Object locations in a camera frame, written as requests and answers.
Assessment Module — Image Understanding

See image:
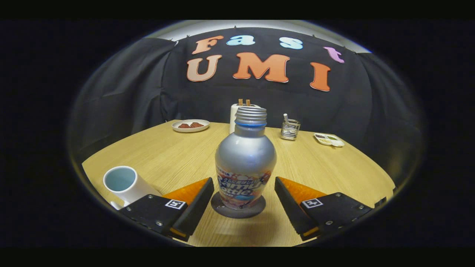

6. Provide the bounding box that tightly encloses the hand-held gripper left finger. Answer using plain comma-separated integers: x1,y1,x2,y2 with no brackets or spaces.
119,177,215,241

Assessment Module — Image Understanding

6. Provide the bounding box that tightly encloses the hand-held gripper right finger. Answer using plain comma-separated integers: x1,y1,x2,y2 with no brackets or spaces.
275,177,373,241

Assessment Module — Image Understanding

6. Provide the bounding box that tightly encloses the dark round coaster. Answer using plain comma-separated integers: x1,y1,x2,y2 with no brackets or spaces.
211,192,266,219

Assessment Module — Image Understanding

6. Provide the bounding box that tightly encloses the silver juice bottle pink label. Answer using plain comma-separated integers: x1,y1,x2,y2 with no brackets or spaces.
215,106,277,210

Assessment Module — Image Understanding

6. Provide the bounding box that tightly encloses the white cup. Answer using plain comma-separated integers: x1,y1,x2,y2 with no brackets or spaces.
103,165,163,210

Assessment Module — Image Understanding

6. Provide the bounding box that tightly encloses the wooden table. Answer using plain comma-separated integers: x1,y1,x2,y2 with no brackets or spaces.
82,121,396,247

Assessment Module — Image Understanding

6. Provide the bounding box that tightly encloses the white divided tray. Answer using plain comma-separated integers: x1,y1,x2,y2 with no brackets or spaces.
314,133,345,147

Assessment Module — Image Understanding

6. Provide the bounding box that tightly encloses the glass jar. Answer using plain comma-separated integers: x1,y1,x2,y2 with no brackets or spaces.
281,119,301,141

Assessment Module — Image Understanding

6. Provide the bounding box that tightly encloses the white round plate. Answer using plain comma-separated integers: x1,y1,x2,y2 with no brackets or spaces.
171,119,210,133

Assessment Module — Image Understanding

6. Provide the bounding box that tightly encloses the white toaster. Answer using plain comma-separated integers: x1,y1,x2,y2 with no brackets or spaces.
229,103,262,134

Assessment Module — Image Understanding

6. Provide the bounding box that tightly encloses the black backdrop cloth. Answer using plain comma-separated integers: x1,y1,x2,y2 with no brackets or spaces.
71,27,420,178

